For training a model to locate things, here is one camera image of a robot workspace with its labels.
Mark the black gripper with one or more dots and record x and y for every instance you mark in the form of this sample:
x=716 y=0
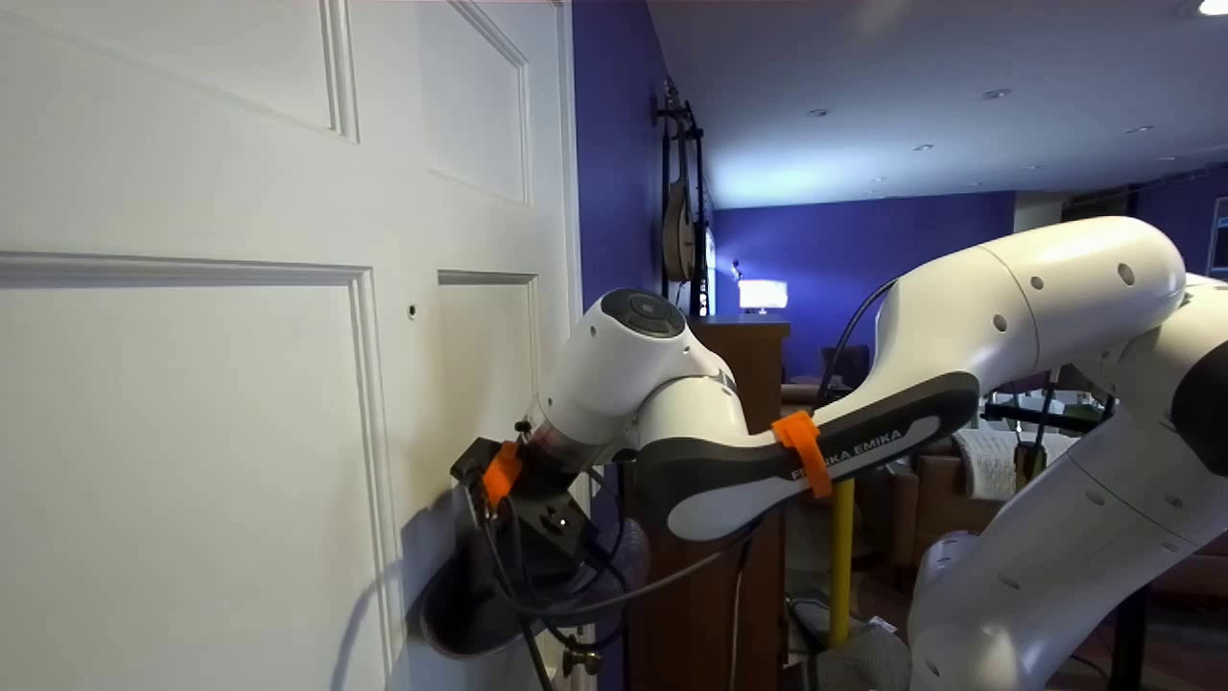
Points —
x=529 y=535

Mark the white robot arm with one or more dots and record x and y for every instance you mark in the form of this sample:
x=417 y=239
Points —
x=995 y=608

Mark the white panelled door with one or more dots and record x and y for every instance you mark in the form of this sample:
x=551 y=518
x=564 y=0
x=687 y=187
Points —
x=266 y=266

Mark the brown wooden cabinet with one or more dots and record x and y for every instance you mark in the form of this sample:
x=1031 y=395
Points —
x=719 y=627

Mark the lit table lamp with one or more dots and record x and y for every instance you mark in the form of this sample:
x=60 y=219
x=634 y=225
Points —
x=761 y=292

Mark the yellow pole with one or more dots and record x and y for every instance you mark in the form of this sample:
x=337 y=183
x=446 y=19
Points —
x=841 y=563

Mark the black wall rack with instrument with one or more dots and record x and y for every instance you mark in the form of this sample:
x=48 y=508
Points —
x=681 y=199

